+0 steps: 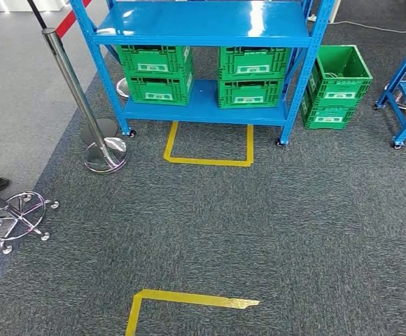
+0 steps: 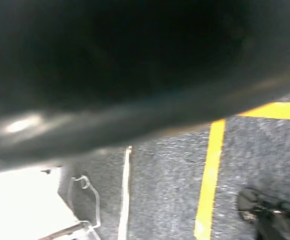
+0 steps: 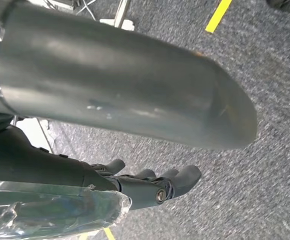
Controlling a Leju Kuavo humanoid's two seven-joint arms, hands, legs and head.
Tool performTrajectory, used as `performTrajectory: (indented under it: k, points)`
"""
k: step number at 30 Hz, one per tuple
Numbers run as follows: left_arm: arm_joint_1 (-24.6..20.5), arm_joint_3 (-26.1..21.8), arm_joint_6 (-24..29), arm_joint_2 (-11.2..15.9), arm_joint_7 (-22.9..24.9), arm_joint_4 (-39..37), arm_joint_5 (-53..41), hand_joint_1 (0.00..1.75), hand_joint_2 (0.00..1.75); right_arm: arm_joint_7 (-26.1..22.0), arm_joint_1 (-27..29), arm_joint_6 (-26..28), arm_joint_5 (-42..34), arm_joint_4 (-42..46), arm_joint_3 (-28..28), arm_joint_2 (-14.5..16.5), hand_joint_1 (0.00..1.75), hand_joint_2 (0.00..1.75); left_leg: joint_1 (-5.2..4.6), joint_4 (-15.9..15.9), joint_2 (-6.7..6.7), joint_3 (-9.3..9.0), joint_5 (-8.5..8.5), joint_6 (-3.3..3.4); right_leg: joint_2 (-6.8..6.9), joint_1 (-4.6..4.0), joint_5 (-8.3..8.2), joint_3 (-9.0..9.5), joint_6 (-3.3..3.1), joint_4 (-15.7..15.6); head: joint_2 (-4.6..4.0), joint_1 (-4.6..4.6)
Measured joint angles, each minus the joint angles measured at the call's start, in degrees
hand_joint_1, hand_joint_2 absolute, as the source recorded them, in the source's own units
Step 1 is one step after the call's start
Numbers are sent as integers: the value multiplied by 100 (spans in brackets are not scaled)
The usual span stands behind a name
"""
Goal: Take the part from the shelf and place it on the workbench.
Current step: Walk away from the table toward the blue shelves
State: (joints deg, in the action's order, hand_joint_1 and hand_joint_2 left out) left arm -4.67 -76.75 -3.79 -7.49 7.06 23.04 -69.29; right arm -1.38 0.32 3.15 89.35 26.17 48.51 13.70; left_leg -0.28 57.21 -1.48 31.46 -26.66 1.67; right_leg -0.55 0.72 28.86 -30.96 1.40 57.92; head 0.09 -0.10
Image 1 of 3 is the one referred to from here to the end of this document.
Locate red barrier belt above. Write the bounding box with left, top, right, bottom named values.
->
left=55, top=0, right=93, bottom=39

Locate white cable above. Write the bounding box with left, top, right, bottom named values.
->
left=329, top=19, right=406, bottom=36

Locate white lit display block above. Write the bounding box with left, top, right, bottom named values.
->
left=0, top=0, right=69, bottom=13

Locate black round stool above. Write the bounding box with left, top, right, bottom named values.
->
left=0, top=184, right=60, bottom=256

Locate black stanchion with round base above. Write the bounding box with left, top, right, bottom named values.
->
left=26, top=0, right=119, bottom=146

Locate chrome round stanchion base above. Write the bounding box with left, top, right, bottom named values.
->
left=384, top=83, right=406, bottom=112

